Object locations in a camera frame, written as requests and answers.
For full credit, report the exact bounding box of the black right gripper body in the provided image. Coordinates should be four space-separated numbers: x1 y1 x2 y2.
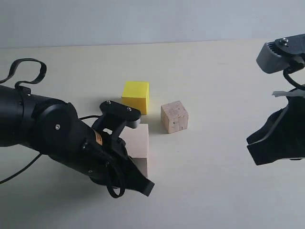
272 89 305 146

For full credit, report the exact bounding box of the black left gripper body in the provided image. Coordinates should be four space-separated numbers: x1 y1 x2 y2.
42 112 133 191

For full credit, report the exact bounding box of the large pale wooden cube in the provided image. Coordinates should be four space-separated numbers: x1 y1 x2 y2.
120 124 149 178

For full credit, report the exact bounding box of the yellow cube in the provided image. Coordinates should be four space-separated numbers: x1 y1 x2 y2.
121 81 150 115

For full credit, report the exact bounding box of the medium knotty wooden cube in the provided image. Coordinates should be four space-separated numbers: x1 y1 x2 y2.
161 101 189 134

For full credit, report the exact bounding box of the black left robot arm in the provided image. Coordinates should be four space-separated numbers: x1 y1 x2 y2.
0 86 154 198

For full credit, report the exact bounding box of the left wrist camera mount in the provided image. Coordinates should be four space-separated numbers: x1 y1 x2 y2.
92 100 141 141

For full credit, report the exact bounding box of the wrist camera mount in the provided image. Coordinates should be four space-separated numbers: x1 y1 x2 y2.
256 34 305 74
92 100 141 141

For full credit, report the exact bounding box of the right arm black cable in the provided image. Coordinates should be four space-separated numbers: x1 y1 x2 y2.
283 68 305 91

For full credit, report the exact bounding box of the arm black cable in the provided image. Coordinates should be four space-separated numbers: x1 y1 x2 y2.
283 68 305 91
0 57 127 198

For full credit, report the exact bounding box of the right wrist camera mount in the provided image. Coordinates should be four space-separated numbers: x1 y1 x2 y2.
256 34 305 74

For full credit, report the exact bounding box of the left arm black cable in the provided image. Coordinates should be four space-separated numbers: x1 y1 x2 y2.
0 57 127 198

